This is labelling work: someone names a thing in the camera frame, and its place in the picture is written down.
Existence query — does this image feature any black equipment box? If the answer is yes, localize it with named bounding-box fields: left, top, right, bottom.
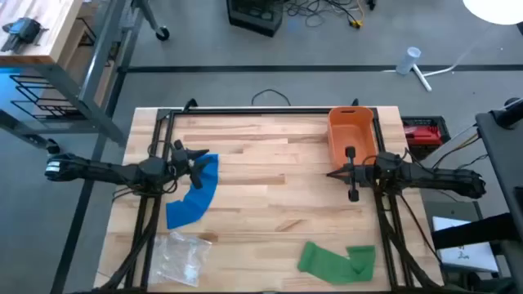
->
left=226, top=0, right=285, bottom=38

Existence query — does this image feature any white lamp stand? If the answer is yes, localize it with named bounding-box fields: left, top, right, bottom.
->
left=383, top=63, right=461, bottom=93

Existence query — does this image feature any black wire rack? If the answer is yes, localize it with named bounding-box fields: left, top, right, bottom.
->
left=8, top=73, right=87, bottom=122

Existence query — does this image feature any blue elastic bandage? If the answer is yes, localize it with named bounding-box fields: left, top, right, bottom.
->
left=165, top=153, right=221, bottom=230

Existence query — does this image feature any thin black cable loop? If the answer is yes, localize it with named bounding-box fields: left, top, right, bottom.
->
left=250, top=88, right=292, bottom=107

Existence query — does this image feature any red and black toolbox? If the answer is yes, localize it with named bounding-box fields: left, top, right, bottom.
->
left=400, top=116, right=451, bottom=160

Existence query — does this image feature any clear plastic zip bag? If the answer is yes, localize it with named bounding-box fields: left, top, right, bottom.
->
left=147, top=230, right=213, bottom=288

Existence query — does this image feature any wooden workbench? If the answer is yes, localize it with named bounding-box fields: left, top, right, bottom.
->
left=0, top=0, right=144, bottom=148

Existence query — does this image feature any black table foot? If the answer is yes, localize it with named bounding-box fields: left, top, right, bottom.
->
left=43, top=138, right=62, bottom=155

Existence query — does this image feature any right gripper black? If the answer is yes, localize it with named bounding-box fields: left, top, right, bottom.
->
left=326, top=145, right=380, bottom=203

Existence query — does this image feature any grey box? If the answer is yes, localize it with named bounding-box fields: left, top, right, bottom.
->
left=422, top=199, right=481, bottom=229

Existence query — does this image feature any white cylinder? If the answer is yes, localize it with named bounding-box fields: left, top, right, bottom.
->
left=395, top=46, right=422, bottom=76

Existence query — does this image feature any green elastic bandage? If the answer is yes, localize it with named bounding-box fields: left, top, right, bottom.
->
left=297, top=240, right=377, bottom=286

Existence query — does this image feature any white paper sheet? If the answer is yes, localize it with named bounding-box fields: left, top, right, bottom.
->
left=431, top=216, right=500, bottom=274

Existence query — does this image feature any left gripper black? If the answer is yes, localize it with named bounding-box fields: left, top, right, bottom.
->
left=169, top=140, right=213, bottom=190

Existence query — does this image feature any tangle of black floor cables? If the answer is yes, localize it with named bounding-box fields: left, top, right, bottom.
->
left=284, top=0, right=364, bottom=29

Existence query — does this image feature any black cable bundle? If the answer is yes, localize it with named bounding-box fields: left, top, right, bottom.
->
left=96, top=191, right=163, bottom=293
left=378, top=191, right=449, bottom=293

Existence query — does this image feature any wooden side table top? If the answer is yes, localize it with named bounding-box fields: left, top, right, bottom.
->
left=0, top=0, right=85, bottom=66

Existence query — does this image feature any black device on side table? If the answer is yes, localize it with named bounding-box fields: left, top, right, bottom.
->
left=1, top=16, right=49, bottom=54

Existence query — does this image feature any white lamp shade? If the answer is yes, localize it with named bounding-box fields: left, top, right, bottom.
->
left=462, top=0, right=523, bottom=26

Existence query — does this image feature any orange plastic bin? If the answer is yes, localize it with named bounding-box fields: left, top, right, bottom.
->
left=326, top=105, right=379, bottom=169

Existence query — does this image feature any black cart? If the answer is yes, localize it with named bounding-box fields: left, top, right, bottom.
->
left=432, top=97, right=523, bottom=294

